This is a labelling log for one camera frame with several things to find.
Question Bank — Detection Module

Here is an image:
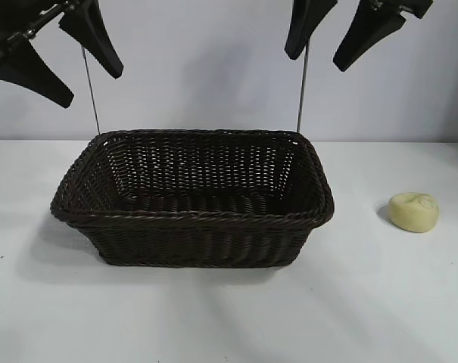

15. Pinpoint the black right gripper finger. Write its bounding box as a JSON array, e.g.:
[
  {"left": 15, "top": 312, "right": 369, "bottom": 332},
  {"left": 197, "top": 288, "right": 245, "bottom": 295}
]
[
  {"left": 284, "top": 0, "right": 317, "bottom": 60},
  {"left": 332, "top": 0, "right": 408, "bottom": 73}
]

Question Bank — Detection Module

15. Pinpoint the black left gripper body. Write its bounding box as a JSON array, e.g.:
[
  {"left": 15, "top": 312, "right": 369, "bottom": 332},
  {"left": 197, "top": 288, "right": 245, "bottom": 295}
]
[{"left": 0, "top": 0, "right": 79, "bottom": 66}]

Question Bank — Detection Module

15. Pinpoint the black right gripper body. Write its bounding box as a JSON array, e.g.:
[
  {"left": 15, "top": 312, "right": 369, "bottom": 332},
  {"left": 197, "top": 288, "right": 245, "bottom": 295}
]
[{"left": 371, "top": 0, "right": 435, "bottom": 20}]

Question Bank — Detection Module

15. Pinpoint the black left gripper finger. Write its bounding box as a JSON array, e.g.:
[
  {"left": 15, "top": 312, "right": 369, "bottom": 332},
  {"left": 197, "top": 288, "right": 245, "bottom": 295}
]
[
  {"left": 0, "top": 36, "right": 76, "bottom": 110},
  {"left": 58, "top": 0, "right": 125, "bottom": 81}
]

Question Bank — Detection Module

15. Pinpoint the dark brown woven basket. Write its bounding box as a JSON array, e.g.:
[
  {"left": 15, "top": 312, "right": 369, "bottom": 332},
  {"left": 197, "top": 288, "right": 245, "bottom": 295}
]
[{"left": 49, "top": 128, "right": 336, "bottom": 271}]

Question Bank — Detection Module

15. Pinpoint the pale yellow egg yolk pastry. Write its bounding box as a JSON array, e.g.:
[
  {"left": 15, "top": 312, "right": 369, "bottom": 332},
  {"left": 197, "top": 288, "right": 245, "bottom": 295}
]
[{"left": 388, "top": 191, "right": 441, "bottom": 232}]

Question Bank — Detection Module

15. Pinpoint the thin metal rod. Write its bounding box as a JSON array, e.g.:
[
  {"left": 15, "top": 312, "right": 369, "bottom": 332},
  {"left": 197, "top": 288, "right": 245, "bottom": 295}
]
[
  {"left": 80, "top": 45, "right": 101, "bottom": 135},
  {"left": 296, "top": 40, "right": 310, "bottom": 132}
]

